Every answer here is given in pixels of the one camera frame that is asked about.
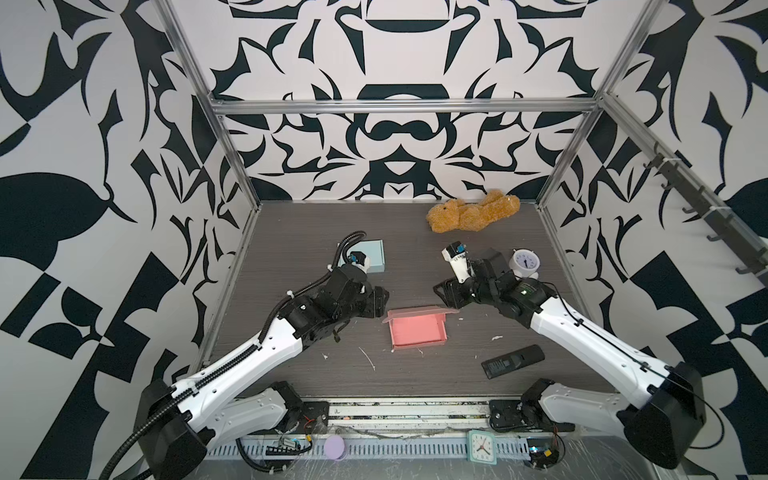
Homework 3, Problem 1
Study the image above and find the brown teddy bear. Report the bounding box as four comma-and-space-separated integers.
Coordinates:
426, 189, 521, 233

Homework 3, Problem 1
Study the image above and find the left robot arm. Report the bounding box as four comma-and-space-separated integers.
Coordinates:
99, 230, 389, 479

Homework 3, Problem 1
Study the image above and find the black remote control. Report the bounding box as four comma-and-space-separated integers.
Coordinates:
481, 345, 545, 379

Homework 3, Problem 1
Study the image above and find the circuit board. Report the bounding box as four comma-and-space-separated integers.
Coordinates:
524, 437, 564, 470
264, 437, 314, 457

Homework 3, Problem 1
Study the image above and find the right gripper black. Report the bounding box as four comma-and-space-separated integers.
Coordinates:
429, 272, 498, 309

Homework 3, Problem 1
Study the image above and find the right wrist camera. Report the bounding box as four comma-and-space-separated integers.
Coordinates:
442, 241, 472, 284

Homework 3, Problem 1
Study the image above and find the white alarm clock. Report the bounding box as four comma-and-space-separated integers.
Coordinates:
509, 249, 541, 279

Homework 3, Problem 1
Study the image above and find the teal square clock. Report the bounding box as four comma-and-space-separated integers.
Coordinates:
467, 430, 497, 465

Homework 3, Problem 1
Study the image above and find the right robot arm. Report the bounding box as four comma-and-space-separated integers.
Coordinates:
433, 241, 716, 469

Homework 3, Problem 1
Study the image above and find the purple round disc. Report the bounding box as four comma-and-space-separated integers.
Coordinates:
323, 435, 347, 461

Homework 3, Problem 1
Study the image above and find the white slotted cable duct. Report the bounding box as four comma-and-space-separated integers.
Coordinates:
243, 436, 530, 461

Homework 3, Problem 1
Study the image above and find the light blue paper box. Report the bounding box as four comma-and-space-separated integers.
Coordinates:
338, 240, 386, 274

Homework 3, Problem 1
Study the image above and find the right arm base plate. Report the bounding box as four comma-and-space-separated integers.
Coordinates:
488, 400, 576, 433

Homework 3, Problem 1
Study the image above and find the wall hook rail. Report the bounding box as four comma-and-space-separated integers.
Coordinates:
643, 141, 767, 287

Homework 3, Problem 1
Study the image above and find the left circuit board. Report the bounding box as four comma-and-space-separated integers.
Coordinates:
264, 437, 314, 457

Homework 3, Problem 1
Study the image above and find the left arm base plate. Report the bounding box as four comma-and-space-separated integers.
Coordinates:
274, 401, 330, 434

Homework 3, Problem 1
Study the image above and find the pink paper box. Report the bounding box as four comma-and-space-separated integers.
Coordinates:
382, 306, 458, 351

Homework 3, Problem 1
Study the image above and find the right circuit board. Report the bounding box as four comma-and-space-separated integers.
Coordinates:
524, 437, 564, 470

